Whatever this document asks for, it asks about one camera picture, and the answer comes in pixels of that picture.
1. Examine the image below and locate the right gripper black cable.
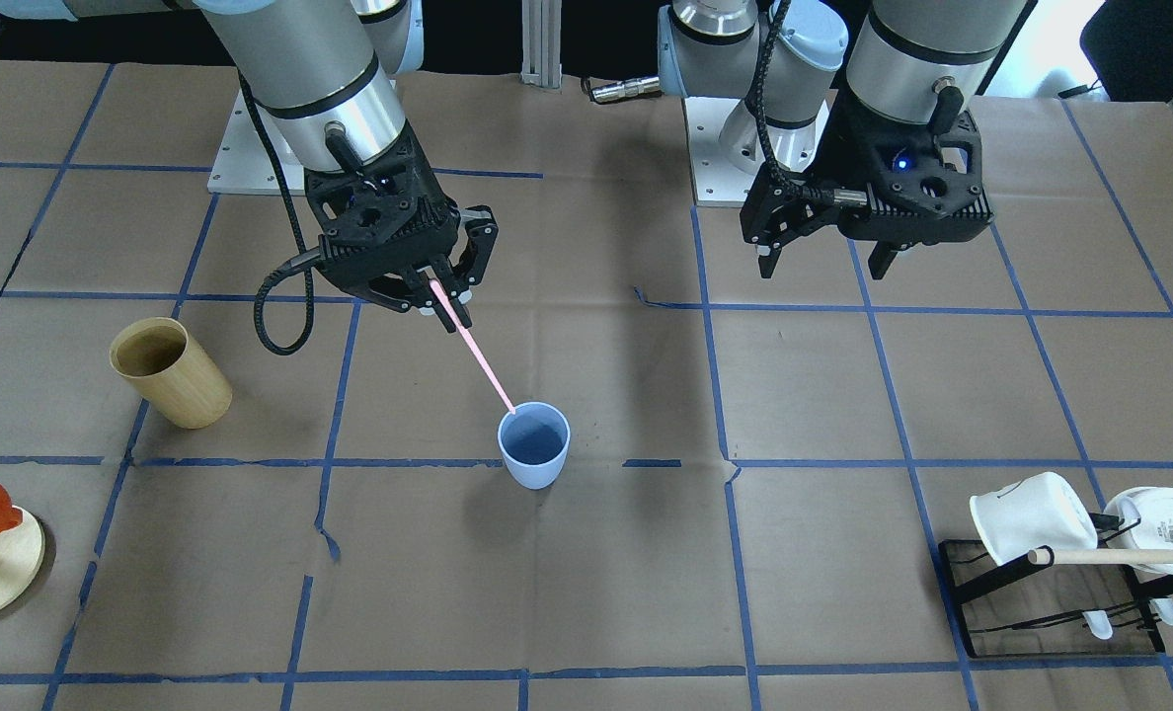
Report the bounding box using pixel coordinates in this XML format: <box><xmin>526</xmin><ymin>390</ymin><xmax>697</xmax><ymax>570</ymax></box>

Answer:
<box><xmin>239</xmin><ymin>84</ymin><xmax>326</xmax><ymax>356</ymax></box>

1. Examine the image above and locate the silver cable connector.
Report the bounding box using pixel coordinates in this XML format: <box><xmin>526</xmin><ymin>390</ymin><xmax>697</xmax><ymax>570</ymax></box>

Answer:
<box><xmin>581</xmin><ymin>76</ymin><xmax>663</xmax><ymax>104</ymax></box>

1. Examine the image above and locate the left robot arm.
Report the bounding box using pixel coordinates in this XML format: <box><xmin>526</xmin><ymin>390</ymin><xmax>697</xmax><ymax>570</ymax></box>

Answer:
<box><xmin>658</xmin><ymin>1</ymin><xmax>1025</xmax><ymax>279</ymax></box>

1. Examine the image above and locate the light blue cup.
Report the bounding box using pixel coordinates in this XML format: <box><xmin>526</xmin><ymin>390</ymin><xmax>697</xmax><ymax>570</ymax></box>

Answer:
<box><xmin>497</xmin><ymin>401</ymin><xmax>572</xmax><ymax>490</ymax></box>

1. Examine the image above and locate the black rack with dowel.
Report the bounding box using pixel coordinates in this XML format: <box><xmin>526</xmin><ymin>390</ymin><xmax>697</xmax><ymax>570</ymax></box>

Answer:
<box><xmin>938</xmin><ymin>539</ymin><xmax>1173</xmax><ymax>659</ymax></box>

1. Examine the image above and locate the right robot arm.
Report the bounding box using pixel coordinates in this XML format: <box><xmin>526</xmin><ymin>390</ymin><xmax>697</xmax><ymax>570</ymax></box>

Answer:
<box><xmin>197</xmin><ymin>1</ymin><xmax>499</xmax><ymax>356</ymax></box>

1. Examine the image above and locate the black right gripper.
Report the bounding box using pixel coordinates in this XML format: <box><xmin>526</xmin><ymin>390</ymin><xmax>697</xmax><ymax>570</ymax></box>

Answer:
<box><xmin>305</xmin><ymin>124</ymin><xmax>500</xmax><ymax>333</ymax></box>

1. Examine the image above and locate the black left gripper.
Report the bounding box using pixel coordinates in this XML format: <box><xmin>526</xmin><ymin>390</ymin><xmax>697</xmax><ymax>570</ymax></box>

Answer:
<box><xmin>740</xmin><ymin>84</ymin><xmax>994</xmax><ymax>279</ymax></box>

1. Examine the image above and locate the aluminium frame post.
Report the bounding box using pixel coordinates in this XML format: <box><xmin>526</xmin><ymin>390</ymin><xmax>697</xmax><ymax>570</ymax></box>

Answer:
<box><xmin>518</xmin><ymin>0</ymin><xmax>563</xmax><ymax>92</ymax></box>

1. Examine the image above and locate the bamboo wooden cup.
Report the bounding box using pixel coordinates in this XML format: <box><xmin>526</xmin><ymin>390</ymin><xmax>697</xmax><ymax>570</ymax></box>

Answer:
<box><xmin>109</xmin><ymin>318</ymin><xmax>233</xmax><ymax>431</ymax></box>

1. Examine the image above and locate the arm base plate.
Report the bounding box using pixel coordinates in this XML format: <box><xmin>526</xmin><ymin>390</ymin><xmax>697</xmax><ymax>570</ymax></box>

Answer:
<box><xmin>683</xmin><ymin>99</ymin><xmax>845</xmax><ymax>210</ymax></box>
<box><xmin>206</xmin><ymin>93</ymin><xmax>305</xmax><ymax>197</ymax></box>

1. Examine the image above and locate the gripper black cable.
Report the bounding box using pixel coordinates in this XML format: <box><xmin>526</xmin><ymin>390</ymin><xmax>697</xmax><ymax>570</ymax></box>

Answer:
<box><xmin>752</xmin><ymin>0</ymin><xmax>869</xmax><ymax>208</ymax></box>
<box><xmin>239</xmin><ymin>84</ymin><xmax>326</xmax><ymax>356</ymax></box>

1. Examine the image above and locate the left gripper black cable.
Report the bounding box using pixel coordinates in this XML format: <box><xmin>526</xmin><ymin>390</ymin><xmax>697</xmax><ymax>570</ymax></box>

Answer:
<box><xmin>752</xmin><ymin>0</ymin><xmax>869</xmax><ymax>208</ymax></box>

